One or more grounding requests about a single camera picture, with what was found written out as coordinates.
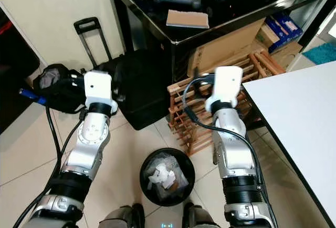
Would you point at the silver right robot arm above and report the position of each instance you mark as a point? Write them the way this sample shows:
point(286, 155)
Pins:
point(233, 154)

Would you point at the white crumpled paper trash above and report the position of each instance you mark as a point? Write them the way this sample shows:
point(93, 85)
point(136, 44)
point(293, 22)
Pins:
point(163, 175)

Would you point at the brown trash piece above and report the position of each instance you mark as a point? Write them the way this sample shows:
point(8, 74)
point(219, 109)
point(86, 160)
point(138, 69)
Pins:
point(175, 182)

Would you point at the black round rubbish bin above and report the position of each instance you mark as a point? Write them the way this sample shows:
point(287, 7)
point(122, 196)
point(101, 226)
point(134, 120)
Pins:
point(181, 194)

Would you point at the small black open bag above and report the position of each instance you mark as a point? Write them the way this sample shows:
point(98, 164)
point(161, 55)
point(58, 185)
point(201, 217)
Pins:
point(55, 81)

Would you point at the flat brown cardboard box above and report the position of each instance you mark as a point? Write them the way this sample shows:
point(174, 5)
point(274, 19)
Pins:
point(220, 49)

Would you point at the wooden slatted rack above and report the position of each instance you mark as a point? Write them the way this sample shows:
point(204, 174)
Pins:
point(189, 123)

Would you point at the brown notebook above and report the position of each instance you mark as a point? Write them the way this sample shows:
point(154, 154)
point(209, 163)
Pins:
point(187, 19)

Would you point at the black trolley suitcase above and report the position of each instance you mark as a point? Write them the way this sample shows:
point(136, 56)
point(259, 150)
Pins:
point(144, 89)

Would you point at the dark cabinet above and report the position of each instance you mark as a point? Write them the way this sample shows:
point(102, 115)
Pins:
point(16, 70)

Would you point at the black glossy table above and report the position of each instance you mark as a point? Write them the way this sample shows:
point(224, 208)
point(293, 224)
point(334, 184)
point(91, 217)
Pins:
point(236, 18)

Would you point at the blue printed carton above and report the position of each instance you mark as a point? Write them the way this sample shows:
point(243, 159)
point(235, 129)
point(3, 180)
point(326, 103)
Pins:
point(283, 28)

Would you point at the white table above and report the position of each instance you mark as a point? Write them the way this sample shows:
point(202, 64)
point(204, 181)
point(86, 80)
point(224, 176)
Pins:
point(299, 123)

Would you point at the teal floor mat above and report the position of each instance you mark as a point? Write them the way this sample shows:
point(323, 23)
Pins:
point(320, 53)

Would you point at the robot right leg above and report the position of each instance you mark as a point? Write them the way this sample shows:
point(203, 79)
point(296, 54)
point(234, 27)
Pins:
point(199, 217)

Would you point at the robot leg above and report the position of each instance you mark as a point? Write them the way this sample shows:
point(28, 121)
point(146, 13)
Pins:
point(199, 217)
point(123, 217)

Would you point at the robot left leg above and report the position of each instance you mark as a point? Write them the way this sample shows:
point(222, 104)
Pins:
point(123, 217)

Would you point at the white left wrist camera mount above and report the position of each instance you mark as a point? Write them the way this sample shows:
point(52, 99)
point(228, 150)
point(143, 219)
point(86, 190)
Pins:
point(100, 87)

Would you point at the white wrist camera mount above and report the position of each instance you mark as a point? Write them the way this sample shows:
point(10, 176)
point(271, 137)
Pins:
point(224, 86)
point(100, 87)

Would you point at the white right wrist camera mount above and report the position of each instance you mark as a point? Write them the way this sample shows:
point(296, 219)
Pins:
point(224, 86)

